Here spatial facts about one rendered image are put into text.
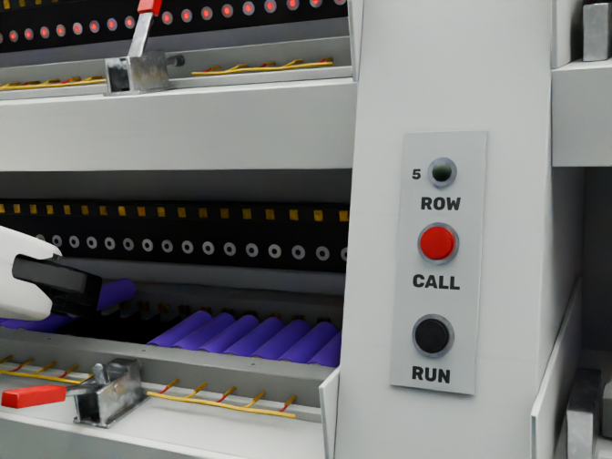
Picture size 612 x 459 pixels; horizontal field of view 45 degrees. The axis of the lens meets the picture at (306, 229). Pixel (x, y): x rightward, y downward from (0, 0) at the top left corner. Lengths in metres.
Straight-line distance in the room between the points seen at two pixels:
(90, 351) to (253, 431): 0.14
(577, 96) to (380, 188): 0.10
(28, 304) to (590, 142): 0.33
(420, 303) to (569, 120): 0.11
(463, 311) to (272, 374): 0.14
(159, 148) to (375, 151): 0.14
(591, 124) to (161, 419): 0.29
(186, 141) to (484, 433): 0.23
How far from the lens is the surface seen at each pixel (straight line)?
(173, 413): 0.46
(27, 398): 0.42
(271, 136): 0.41
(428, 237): 0.35
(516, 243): 0.34
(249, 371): 0.44
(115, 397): 0.46
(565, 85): 0.36
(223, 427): 0.44
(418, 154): 0.36
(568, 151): 0.36
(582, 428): 0.38
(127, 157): 0.46
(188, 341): 0.51
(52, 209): 0.70
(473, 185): 0.35
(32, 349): 0.55
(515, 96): 0.36
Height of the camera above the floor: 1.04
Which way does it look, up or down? 4 degrees up
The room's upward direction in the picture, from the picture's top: 4 degrees clockwise
